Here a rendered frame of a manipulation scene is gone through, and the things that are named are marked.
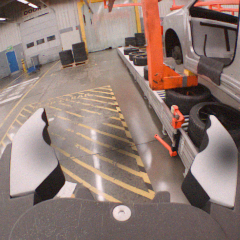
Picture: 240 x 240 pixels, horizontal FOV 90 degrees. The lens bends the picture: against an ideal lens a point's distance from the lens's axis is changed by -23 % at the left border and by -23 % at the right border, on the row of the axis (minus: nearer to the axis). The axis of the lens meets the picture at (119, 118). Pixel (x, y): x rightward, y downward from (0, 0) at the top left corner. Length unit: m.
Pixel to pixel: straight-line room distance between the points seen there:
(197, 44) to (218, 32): 0.43
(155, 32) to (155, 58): 0.32
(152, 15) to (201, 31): 0.72
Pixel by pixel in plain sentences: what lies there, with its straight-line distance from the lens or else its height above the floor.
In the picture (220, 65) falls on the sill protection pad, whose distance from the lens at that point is 1.59.
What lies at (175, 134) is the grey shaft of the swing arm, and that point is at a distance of 1.52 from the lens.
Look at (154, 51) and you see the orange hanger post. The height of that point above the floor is 1.03.
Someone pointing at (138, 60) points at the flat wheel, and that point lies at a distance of 4.38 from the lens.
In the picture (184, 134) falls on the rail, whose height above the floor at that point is 0.39.
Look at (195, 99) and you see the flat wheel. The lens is 1.91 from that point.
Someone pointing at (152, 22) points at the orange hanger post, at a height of 1.38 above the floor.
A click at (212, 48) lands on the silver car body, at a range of 2.33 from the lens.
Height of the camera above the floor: 1.29
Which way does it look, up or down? 32 degrees down
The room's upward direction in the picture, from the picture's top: 8 degrees counter-clockwise
